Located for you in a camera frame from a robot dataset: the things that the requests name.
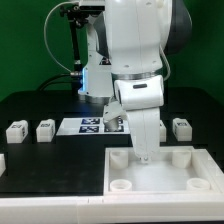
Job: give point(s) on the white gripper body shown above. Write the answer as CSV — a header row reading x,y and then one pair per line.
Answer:
x,y
141,100

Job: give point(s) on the white front fence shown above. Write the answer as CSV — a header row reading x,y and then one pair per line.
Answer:
x,y
112,209

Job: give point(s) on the white marker sheet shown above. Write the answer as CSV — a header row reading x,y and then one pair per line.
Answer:
x,y
89,126

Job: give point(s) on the white left block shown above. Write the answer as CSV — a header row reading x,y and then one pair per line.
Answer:
x,y
2,164

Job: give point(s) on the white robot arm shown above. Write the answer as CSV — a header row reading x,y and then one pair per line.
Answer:
x,y
128,41

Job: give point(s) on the white square tabletop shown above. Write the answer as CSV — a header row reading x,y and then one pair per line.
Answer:
x,y
171,170

